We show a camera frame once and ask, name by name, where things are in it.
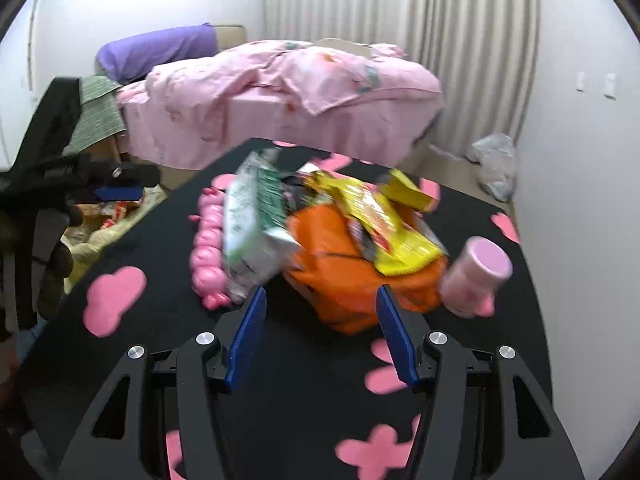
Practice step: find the pink caterpillar toy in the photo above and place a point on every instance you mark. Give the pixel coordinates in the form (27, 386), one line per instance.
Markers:
(205, 255)

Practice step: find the black tablecloth with pink flowers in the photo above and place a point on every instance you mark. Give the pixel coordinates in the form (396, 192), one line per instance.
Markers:
(310, 385)

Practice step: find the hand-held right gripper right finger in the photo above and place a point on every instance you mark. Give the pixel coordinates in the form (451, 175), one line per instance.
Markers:
(395, 340)

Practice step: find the orange plastic bag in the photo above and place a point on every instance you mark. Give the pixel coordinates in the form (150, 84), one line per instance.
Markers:
(330, 270)

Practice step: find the large yellow snack packet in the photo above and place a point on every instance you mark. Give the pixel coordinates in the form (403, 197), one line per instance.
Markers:
(400, 245)

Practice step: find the beige pleated curtain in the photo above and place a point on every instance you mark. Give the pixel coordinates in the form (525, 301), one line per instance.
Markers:
(450, 35)

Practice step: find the white plastic bag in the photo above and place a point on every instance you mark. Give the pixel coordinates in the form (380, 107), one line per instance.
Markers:
(492, 165)

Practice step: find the small yellow wrapper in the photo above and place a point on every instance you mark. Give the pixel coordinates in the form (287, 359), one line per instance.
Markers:
(407, 190)

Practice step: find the pale yellow plastic bag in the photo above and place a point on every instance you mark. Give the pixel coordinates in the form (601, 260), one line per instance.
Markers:
(115, 230)

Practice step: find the white wall socket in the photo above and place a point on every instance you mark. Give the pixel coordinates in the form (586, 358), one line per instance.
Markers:
(610, 85)
(580, 81)

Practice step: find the green checked cloth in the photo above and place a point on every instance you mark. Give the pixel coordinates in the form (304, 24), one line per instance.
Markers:
(97, 115)

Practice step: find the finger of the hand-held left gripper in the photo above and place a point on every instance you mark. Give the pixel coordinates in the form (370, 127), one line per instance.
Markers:
(132, 174)
(120, 193)

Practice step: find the beige headboard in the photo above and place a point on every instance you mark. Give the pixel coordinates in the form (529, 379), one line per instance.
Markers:
(232, 37)

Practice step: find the purple pillow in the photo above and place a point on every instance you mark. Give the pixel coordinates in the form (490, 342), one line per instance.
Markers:
(150, 50)

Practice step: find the green and white tissue packet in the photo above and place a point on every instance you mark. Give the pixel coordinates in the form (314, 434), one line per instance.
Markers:
(245, 230)

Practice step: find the bed with pink sheet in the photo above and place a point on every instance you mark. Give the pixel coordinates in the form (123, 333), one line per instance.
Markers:
(250, 130)

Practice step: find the pink bottle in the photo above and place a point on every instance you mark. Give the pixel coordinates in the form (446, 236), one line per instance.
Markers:
(475, 270)

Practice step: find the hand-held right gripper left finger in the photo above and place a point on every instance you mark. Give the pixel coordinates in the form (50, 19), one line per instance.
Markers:
(247, 340)

